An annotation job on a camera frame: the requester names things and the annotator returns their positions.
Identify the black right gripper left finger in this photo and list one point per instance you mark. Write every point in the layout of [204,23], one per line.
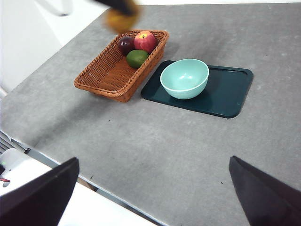
[35,202]

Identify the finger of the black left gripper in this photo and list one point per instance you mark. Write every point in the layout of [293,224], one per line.
[117,4]

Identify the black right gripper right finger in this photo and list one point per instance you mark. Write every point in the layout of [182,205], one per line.
[270,202]

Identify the brown kiwifruit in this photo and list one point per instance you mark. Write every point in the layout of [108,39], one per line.
[120,22]

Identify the teal ribbed bowl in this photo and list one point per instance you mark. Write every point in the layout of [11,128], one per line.
[183,91]

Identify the dark purple plum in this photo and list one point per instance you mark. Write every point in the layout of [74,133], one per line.
[125,44]

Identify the red apple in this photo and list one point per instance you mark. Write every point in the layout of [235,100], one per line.
[145,42]

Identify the white rounded device with lights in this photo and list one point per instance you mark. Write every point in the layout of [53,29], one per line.
[13,160]

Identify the green avocado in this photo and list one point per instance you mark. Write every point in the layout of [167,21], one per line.
[136,58]

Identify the brown wicker basket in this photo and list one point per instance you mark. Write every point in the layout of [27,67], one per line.
[110,77]

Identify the dark rectangular tray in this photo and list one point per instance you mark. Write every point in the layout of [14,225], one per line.
[223,99]

